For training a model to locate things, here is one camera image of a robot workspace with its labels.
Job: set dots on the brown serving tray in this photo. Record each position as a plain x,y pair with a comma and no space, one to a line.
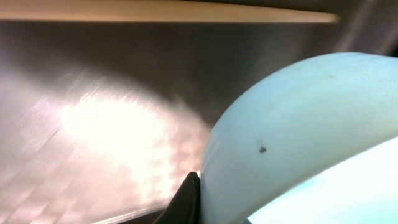
101,122

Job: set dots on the wooden chopstick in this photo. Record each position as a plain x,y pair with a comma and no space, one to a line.
154,11

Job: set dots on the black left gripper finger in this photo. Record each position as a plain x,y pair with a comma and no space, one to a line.
184,207

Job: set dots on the light blue bowl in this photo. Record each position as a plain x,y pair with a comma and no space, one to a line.
294,124

